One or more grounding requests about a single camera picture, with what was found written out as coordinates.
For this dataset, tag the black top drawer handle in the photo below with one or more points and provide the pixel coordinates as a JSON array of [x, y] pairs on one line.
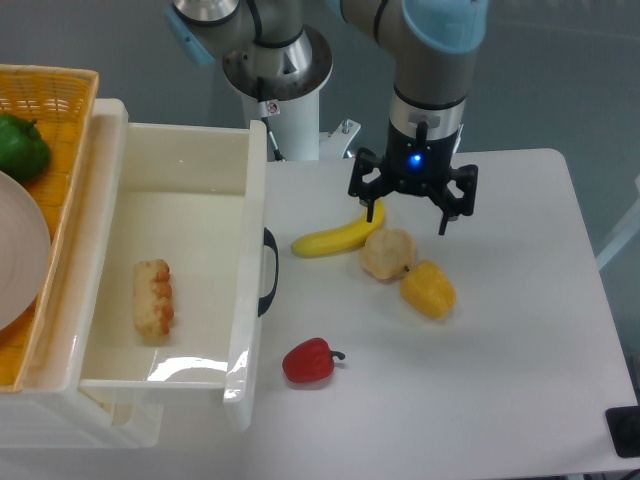
[[271, 272]]

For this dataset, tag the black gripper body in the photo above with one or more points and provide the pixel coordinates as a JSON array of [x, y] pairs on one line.
[[415, 165]]

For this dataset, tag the white plastic drawer cabinet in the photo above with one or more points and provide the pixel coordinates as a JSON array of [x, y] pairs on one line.
[[51, 410]]

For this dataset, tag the red bell pepper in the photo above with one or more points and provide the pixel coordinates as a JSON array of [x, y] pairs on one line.
[[312, 360]]

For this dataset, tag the black device at edge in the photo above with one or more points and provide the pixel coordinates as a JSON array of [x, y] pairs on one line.
[[624, 426]]

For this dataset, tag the green bell pepper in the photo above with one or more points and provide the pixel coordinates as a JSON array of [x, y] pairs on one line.
[[24, 153]]

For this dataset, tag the beige round plate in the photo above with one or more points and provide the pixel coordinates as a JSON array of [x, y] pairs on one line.
[[25, 249]]

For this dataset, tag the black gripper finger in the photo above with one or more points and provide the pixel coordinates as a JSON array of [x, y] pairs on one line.
[[459, 194], [367, 180]]

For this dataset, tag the yellow bell pepper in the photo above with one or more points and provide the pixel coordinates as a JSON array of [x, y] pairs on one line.
[[428, 290]]

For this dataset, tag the white drawer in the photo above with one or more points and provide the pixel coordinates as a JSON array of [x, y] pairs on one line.
[[193, 197]]

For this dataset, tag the fried bread stick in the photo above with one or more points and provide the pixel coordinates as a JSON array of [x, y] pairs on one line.
[[153, 310]]

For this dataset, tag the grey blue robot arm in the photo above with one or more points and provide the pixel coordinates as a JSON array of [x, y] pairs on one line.
[[434, 46]]

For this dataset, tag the beige peeled fruit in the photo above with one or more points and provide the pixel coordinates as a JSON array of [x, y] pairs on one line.
[[388, 254]]

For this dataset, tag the yellow banana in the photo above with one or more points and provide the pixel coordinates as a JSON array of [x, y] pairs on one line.
[[343, 238]]

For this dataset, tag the yellow woven basket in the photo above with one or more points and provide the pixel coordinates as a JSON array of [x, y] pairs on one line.
[[61, 100]]

